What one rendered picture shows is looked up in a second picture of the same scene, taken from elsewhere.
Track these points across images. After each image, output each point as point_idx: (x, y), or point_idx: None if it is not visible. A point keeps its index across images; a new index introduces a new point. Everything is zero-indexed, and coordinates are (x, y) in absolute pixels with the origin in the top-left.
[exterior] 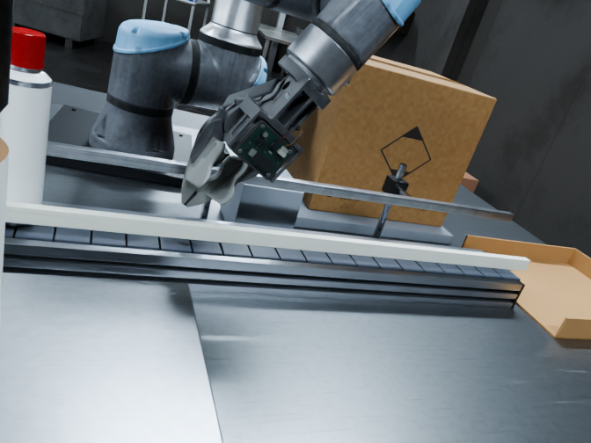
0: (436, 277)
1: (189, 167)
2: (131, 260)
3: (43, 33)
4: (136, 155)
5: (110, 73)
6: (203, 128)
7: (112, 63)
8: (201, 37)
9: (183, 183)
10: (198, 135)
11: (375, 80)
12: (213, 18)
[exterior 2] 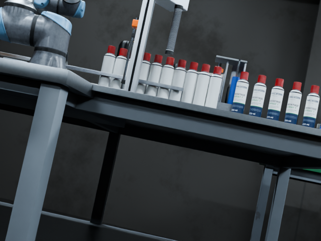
0: None
1: (67, 63)
2: None
3: (109, 45)
4: (77, 67)
5: (68, 45)
6: (68, 52)
7: (69, 41)
8: (36, 13)
9: (67, 69)
10: (68, 55)
11: None
12: (33, 2)
